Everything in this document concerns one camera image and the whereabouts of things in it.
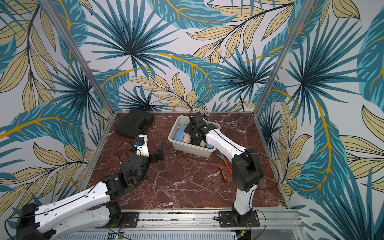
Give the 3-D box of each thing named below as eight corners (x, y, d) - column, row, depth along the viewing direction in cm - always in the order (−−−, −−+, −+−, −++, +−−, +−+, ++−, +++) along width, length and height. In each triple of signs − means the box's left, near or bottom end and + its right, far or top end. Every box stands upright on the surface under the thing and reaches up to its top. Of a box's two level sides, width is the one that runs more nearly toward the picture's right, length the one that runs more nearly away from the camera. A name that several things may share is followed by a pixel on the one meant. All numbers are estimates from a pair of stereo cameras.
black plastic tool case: (116, 133, 108) (112, 128, 103) (133, 112, 122) (130, 106, 117) (141, 141, 105) (138, 135, 100) (155, 118, 118) (154, 112, 113)
